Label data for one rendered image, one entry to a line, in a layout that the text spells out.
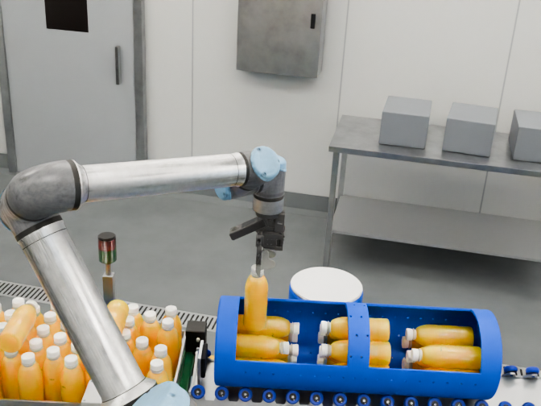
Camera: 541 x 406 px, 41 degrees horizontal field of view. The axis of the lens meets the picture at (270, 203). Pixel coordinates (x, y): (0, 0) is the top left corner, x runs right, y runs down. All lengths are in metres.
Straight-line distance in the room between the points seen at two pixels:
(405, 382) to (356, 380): 0.15
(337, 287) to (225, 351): 0.71
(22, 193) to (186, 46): 4.10
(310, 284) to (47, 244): 1.32
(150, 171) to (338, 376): 0.93
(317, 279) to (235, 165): 1.11
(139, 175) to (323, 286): 1.26
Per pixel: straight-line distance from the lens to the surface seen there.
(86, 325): 1.74
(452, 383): 2.34
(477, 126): 4.73
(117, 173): 1.70
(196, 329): 2.59
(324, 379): 2.28
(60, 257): 1.75
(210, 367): 2.53
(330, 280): 2.84
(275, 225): 2.14
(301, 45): 5.22
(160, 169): 1.74
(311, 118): 5.57
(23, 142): 6.47
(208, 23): 5.59
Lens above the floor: 2.47
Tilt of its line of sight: 24 degrees down
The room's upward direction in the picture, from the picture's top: 3 degrees clockwise
